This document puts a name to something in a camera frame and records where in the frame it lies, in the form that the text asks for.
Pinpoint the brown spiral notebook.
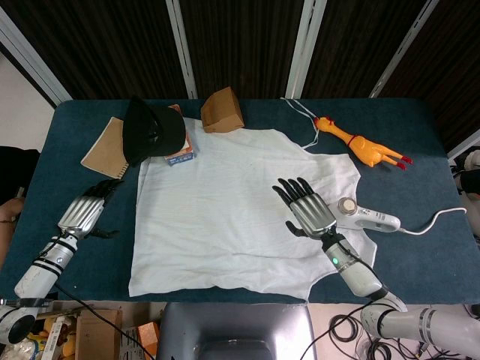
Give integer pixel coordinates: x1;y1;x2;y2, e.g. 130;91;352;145
80;116;131;181

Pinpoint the white partition frame post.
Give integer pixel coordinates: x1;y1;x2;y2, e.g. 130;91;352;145
0;7;72;108
369;0;440;99
285;0;327;100
164;0;199;100
445;129;480;161

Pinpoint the black bystander garment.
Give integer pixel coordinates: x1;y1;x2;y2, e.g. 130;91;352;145
0;145;41;203

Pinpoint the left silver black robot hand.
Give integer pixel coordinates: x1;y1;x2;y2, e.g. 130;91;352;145
57;178;125;240

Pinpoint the teal table cover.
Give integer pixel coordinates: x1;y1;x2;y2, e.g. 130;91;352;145
1;97;480;305

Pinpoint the small blue orange carton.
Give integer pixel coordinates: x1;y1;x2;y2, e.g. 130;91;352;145
163;103;198;167

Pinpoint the grey robot torso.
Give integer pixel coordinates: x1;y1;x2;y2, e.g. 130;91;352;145
155;301;318;360

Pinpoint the black white device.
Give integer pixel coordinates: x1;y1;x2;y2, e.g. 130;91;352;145
449;151;480;196

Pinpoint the thin white cable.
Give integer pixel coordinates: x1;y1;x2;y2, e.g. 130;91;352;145
397;207;468;236

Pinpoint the black baseball cap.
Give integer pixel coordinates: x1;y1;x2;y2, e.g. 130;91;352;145
122;96;188;168

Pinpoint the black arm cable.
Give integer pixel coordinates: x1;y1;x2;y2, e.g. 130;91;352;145
55;283;155;360

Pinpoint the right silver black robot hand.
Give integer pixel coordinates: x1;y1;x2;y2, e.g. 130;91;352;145
272;177;338;239

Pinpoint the yellow rubber chicken toy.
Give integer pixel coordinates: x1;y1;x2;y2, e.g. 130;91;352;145
313;115;414;172

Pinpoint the black cable bundle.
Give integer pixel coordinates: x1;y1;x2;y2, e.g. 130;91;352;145
299;303;480;360

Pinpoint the white handheld device with cable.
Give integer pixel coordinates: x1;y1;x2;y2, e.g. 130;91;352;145
328;196;402;234

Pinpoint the brown cardboard box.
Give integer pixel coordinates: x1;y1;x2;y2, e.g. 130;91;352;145
74;307;125;360

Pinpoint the brown wedge-shaped paper box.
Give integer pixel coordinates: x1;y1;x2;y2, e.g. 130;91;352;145
200;86;245;134

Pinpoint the orange snack package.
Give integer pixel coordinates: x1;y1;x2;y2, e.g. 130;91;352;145
136;321;158;360

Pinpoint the yellow plush toy pile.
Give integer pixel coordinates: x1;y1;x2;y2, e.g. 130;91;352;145
28;316;78;360

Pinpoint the bystander bare forearm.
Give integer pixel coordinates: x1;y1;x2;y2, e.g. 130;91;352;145
0;198;26;226

